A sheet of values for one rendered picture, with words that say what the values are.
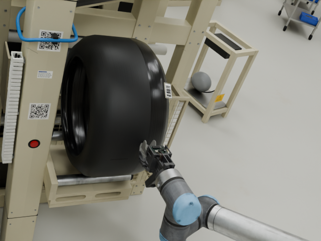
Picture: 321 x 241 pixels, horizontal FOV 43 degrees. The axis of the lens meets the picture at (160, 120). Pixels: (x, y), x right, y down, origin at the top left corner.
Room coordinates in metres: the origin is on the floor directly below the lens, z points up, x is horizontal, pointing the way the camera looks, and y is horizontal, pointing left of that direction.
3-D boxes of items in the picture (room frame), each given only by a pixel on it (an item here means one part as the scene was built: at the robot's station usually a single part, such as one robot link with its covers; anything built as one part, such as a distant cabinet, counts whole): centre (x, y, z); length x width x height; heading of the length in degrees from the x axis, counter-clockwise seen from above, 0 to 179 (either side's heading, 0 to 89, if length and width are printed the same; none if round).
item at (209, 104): (3.72, -0.29, 0.40); 0.60 x 0.35 x 0.80; 51
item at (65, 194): (1.26, 0.18, 0.84); 0.36 x 0.09 x 0.06; 124
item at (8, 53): (1.56, 0.66, 1.05); 0.20 x 0.15 x 0.30; 124
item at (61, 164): (1.37, 0.26, 0.80); 0.37 x 0.36 x 0.02; 34
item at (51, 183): (1.27, 0.41, 0.90); 0.40 x 0.03 x 0.10; 34
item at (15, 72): (1.14, 0.52, 1.19); 0.05 x 0.04 x 0.48; 34
